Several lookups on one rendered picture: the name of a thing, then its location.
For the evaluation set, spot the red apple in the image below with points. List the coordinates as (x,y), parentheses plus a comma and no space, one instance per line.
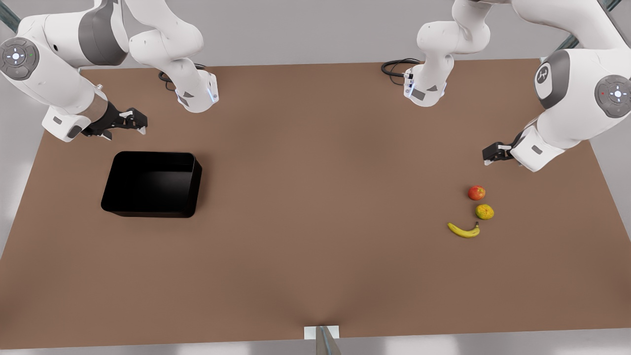
(476,193)

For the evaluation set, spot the yellow-green mango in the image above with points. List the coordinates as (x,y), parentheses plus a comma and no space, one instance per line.
(484,211)

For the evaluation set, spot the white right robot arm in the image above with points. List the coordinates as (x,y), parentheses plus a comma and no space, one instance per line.
(59,79)

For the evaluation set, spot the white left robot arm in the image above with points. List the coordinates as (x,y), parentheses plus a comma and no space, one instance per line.
(577,88)

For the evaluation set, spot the black storage box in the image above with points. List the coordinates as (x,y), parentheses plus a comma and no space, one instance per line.
(150,185)

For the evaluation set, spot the yellow banana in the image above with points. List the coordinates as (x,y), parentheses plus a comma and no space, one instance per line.
(463,230)

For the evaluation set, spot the silver frame post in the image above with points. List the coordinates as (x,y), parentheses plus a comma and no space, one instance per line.
(7,17)
(574,37)
(325,340)

